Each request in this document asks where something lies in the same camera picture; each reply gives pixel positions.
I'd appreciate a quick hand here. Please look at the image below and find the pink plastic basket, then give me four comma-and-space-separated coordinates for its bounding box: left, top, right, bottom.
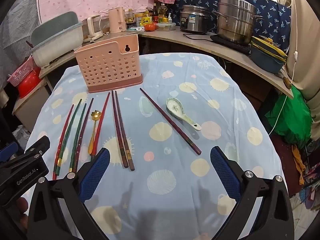
7, 57, 34, 86

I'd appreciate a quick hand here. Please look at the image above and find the red plastic basin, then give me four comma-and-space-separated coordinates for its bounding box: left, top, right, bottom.
18, 67, 43, 99

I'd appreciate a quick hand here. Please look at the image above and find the blue printed tablecloth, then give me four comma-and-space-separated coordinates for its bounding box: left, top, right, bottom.
19, 52, 290, 240

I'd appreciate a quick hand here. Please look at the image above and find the maroon wavy chopstick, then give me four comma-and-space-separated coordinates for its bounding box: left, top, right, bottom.
74, 97, 94, 173

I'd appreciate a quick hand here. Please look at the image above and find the brown chopstick gold band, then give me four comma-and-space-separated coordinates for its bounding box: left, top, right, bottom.
115, 90, 135, 172

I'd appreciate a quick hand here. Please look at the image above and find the clear food container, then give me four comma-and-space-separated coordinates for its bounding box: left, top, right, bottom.
156, 22, 176, 32

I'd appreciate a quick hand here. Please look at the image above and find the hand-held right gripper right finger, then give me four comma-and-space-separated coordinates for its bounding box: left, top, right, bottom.
210, 146, 294, 240

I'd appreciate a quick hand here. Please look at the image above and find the black induction cooker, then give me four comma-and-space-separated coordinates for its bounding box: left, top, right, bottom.
210, 34, 252, 55

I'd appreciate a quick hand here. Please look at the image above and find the pink electric kettle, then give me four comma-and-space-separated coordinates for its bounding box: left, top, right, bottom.
108, 7, 127, 34

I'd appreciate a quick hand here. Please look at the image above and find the dark red chopstick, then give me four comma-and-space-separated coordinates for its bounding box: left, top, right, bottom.
111, 90, 129, 168

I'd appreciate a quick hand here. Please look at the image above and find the white ceramic soup spoon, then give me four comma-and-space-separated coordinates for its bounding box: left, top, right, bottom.
166, 97, 202, 131

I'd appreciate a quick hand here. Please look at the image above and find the white cable with switch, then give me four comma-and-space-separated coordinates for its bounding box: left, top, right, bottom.
269, 0, 300, 136

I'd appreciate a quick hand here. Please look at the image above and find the pink perforated utensil holder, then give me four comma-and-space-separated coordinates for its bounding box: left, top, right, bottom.
74, 34, 144, 93

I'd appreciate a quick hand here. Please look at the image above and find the black power cable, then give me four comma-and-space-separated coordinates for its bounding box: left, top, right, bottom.
182, 31, 216, 42

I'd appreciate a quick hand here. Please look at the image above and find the curved wooden counter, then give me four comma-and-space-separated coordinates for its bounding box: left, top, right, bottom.
39, 27, 294, 98

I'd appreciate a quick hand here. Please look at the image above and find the steel steamer pot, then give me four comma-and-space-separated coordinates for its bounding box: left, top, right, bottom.
212, 0, 264, 46

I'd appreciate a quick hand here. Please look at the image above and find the navy printed cloth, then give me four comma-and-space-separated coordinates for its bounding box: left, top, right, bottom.
175, 0, 292, 55

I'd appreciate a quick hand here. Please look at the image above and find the person's left hand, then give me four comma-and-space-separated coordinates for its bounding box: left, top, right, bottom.
15, 197, 28, 230

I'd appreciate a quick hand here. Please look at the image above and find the green white dish drainer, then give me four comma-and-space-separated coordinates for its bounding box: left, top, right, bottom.
30, 12, 84, 68

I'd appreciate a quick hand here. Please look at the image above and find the green chopstick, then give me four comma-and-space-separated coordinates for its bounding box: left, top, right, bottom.
69, 103, 87, 173
55, 99, 82, 176

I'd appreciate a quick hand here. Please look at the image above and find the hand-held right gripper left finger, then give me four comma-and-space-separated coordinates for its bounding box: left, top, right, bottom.
27, 147, 111, 240

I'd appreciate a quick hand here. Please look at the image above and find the grey striped cloth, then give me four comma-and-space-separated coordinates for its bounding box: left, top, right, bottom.
0, 0, 40, 85

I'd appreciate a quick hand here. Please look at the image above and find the gold flower spoon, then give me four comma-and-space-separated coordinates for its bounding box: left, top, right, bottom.
88, 109, 101, 154

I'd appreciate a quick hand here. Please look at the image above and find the grey low cabinet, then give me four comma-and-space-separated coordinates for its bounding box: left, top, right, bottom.
12, 80, 52, 137

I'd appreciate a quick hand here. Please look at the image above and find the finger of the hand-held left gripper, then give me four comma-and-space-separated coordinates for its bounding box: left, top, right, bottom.
0, 141, 18, 164
0, 135, 50, 174

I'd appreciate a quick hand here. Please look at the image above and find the green plastic bag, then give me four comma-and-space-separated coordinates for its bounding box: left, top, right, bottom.
265, 85, 313, 150

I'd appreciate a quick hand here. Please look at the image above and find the beige curtain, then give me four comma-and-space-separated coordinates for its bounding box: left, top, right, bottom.
275, 0, 320, 140

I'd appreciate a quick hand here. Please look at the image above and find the dark purple chopstick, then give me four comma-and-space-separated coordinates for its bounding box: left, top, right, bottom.
139, 88, 202, 155

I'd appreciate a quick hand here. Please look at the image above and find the steel rice cooker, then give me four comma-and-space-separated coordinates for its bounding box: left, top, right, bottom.
180, 4, 210, 34

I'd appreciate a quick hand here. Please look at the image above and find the yellow tin can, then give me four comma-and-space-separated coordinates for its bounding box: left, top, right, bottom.
135, 12, 148, 28

